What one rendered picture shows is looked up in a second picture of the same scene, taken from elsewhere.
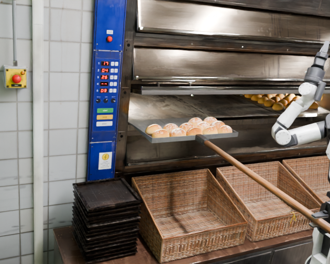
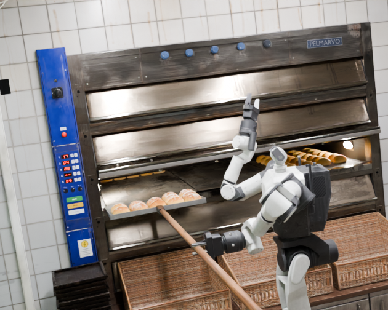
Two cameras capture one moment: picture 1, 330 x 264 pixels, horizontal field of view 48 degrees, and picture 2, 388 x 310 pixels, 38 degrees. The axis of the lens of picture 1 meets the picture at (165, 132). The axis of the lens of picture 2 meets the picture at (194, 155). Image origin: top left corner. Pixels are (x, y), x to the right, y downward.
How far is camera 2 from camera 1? 1.52 m
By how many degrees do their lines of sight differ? 18
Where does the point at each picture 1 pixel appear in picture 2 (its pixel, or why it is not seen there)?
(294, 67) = (280, 122)
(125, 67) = (87, 156)
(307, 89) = (238, 141)
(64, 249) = not seen: outside the picture
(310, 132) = (253, 181)
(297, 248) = not seen: outside the picture
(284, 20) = (250, 79)
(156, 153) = (140, 235)
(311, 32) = (288, 83)
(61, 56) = (25, 157)
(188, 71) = (152, 149)
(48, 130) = (26, 225)
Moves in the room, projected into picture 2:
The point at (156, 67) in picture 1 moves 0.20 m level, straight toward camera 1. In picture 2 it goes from (118, 151) to (106, 157)
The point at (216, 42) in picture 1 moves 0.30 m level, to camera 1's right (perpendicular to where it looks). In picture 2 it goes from (176, 115) to (225, 110)
